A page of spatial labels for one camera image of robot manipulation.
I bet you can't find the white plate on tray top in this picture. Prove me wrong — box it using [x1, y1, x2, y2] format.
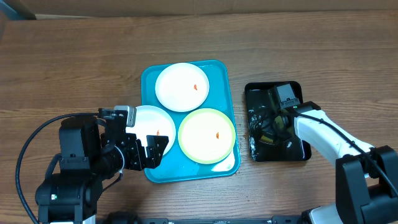
[155, 63, 210, 112]

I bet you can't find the white plate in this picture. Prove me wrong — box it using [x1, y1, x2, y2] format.
[126, 105, 176, 155]
[155, 63, 210, 112]

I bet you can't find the yellow-green plate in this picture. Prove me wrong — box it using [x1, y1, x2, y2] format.
[178, 108, 236, 164]

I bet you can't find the teal plastic tray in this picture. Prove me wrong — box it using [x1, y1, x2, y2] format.
[141, 60, 241, 184]

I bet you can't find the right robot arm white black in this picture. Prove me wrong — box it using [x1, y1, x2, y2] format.
[246, 93, 397, 223]

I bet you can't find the black rectangular tray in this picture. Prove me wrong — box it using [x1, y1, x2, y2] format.
[244, 81, 312, 162]

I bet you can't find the green yellow sponge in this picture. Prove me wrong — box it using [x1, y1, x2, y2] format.
[260, 116, 284, 144]

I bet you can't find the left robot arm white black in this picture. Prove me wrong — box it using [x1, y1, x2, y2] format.
[35, 108, 169, 223]

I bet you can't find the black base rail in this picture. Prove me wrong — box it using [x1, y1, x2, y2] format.
[101, 212, 307, 224]

